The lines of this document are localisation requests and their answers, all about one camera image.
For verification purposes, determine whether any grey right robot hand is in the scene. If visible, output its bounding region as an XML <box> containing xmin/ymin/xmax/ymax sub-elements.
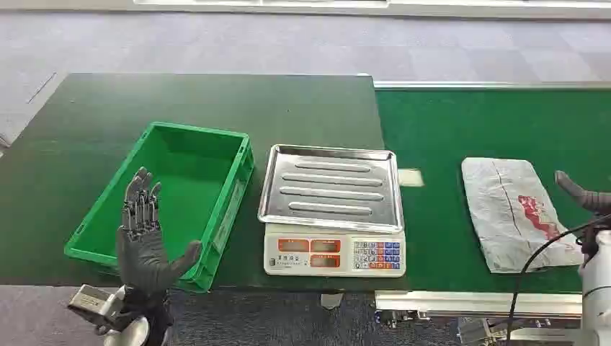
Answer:
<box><xmin>554</xmin><ymin>169</ymin><xmax>611</xmax><ymax>217</ymax></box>

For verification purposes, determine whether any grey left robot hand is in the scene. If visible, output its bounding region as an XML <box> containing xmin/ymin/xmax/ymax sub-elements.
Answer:
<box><xmin>116</xmin><ymin>167</ymin><xmax>203</xmax><ymax>298</ymax></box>

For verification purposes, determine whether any grey parcel with red print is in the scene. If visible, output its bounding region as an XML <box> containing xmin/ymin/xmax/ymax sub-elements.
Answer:
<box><xmin>460</xmin><ymin>156</ymin><xmax>585</xmax><ymax>275</ymax></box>

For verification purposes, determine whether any green plastic crate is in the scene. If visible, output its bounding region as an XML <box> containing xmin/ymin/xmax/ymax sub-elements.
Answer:
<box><xmin>63</xmin><ymin>121</ymin><xmax>255</xmax><ymax>293</ymax></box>

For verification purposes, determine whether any green belt conveyor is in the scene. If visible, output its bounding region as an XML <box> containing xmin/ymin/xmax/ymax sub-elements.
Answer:
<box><xmin>373</xmin><ymin>80</ymin><xmax>611</xmax><ymax>346</ymax></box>

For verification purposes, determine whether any pale label on belt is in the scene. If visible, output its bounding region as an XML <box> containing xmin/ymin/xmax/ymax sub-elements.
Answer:
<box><xmin>398</xmin><ymin>168</ymin><xmax>425</xmax><ymax>188</ymax></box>

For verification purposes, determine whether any white electronic scale body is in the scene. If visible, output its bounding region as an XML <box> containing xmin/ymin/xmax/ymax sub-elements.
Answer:
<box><xmin>262</xmin><ymin>223</ymin><xmax>407</xmax><ymax>279</ymax></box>

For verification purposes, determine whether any steel weighing pan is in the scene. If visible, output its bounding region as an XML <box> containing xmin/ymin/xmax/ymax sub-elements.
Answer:
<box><xmin>257</xmin><ymin>143</ymin><xmax>406</xmax><ymax>234</ymax></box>

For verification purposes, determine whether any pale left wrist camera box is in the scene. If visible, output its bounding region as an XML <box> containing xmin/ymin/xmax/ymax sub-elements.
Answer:
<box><xmin>66</xmin><ymin>284</ymin><xmax>126</xmax><ymax>332</ymax></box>

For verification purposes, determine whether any black cable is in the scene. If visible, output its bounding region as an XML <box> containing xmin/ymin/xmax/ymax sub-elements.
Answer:
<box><xmin>504</xmin><ymin>213</ymin><xmax>611</xmax><ymax>346</ymax></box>

